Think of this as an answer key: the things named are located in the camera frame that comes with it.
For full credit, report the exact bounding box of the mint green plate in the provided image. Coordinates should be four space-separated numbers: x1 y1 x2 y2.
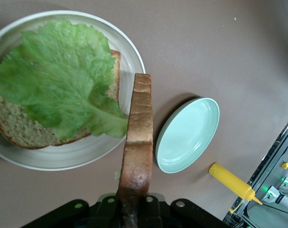
154 96 221 174

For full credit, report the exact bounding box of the grey equipment rack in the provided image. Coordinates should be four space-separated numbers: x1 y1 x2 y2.
222 111 288 228

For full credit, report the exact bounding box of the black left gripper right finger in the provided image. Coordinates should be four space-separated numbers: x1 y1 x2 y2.
136 192 230 228

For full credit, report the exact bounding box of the brown bread slice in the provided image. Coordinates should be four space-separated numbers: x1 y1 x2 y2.
117 73 154 228
0 49 122 150

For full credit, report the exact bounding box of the green lettuce leaf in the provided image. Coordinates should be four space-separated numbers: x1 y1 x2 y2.
0 19 129 141

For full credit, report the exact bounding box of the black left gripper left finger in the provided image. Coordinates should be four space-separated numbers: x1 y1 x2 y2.
22 192 124 228

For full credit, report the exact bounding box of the beige plate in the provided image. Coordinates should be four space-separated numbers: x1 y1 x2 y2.
0 9 146 172

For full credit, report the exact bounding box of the yellow squeeze bottle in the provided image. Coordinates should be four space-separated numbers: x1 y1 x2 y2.
208 162 264 216

